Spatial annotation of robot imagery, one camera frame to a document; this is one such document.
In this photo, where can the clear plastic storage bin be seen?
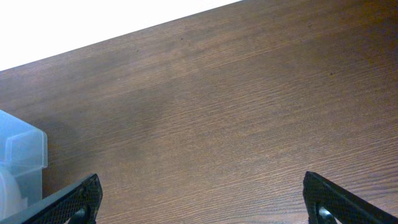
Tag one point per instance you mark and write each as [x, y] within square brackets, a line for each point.
[24, 155]

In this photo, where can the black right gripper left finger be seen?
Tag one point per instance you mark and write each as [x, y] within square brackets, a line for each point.
[76, 203]

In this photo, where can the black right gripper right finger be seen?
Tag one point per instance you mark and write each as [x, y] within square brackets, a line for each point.
[327, 202]

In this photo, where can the cream cup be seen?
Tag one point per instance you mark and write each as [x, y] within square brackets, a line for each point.
[12, 201]

